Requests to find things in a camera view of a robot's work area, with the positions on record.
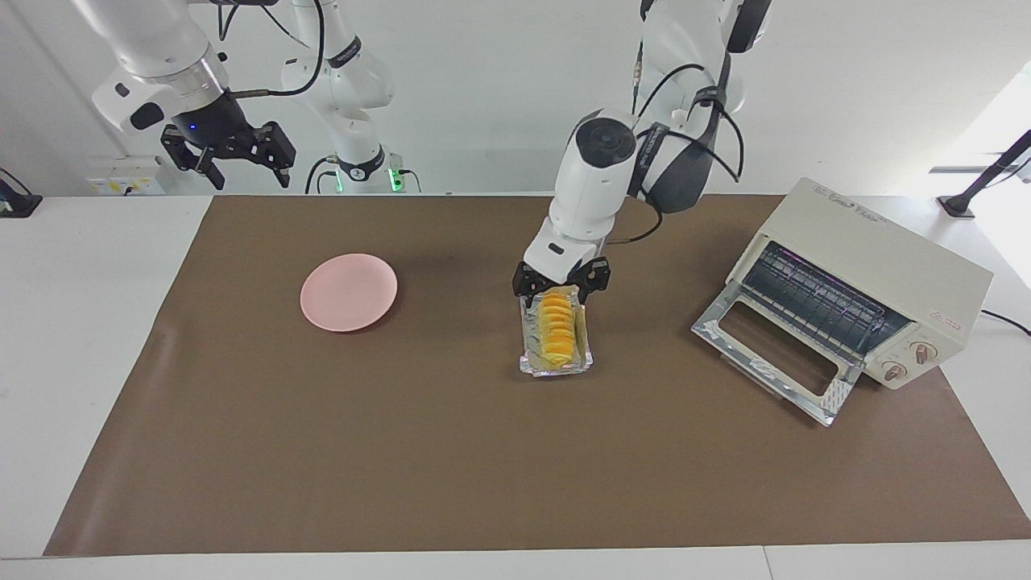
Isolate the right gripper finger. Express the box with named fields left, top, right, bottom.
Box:
left=161, top=129, right=225, bottom=192
left=256, top=121, right=296, bottom=188

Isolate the sliced orange bread loaf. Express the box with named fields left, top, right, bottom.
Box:
left=538, top=292, right=577, bottom=370

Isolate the aluminium foil tray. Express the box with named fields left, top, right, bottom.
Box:
left=518, top=284, right=594, bottom=378

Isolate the glass oven door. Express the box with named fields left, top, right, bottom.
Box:
left=691, top=282, right=867, bottom=426

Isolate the white toaster oven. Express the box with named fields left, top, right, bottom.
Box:
left=725, top=177, right=994, bottom=392

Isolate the pink plate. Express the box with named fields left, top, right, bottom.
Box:
left=300, top=254, right=399, bottom=333

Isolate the short black stand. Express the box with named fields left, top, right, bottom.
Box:
left=0, top=168, right=43, bottom=218

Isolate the brown table mat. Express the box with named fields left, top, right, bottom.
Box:
left=44, top=193, right=1031, bottom=557

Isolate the tall black stand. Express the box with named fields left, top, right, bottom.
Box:
left=938, top=129, right=1031, bottom=218

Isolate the black right base cable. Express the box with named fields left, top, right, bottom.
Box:
left=304, top=157, right=339, bottom=194

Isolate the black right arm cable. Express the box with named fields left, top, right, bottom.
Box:
left=217, top=0, right=327, bottom=99

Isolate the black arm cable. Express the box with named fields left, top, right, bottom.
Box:
left=604, top=44, right=746, bottom=244
left=217, top=0, right=327, bottom=99

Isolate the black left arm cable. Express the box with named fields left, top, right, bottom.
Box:
left=604, top=44, right=746, bottom=244

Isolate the white wall power socket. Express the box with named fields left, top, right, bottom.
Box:
left=87, top=157, right=174, bottom=197

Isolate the oven wire rack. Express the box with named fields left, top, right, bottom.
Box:
left=741, top=242, right=911, bottom=363

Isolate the black oven power cable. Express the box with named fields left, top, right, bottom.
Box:
left=979, top=310, right=1031, bottom=338

